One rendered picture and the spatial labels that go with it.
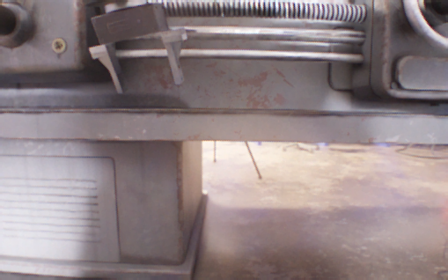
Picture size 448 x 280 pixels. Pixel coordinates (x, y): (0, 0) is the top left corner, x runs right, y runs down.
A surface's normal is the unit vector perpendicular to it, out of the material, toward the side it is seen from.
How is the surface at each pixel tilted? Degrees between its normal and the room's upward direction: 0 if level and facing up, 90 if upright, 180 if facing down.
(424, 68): 90
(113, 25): 113
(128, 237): 90
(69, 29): 90
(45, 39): 90
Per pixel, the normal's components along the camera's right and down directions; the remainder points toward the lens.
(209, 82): 0.00, 0.11
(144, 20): -0.14, 0.50
